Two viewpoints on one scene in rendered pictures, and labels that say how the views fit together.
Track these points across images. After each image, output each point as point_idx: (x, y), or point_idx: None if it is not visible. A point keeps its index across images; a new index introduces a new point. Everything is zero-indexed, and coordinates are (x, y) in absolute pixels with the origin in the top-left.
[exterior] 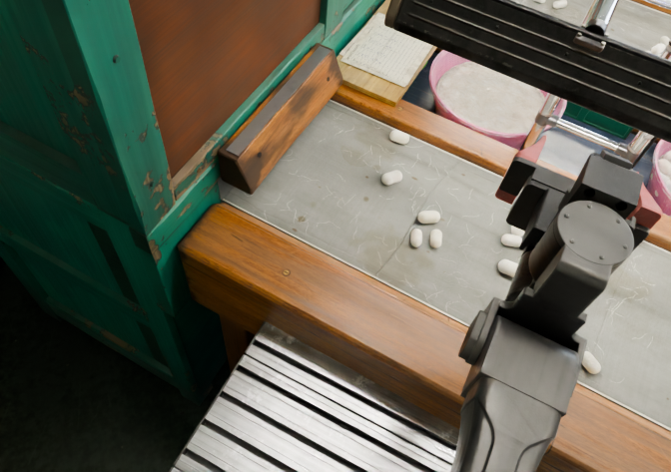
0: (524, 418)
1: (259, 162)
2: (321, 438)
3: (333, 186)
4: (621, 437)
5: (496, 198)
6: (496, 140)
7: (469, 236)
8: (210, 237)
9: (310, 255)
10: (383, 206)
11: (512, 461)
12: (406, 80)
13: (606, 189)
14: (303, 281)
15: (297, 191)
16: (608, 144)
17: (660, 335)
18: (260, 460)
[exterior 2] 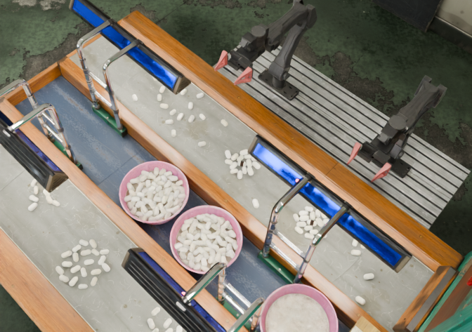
0: (408, 110)
1: (438, 273)
2: (402, 196)
3: (395, 280)
4: (314, 159)
5: (319, 258)
6: (307, 291)
7: (338, 242)
8: (451, 257)
9: (411, 241)
10: (374, 264)
11: (413, 104)
12: (353, 330)
13: (392, 128)
14: (414, 231)
15: (412, 280)
16: (278, 248)
17: (277, 188)
18: (422, 194)
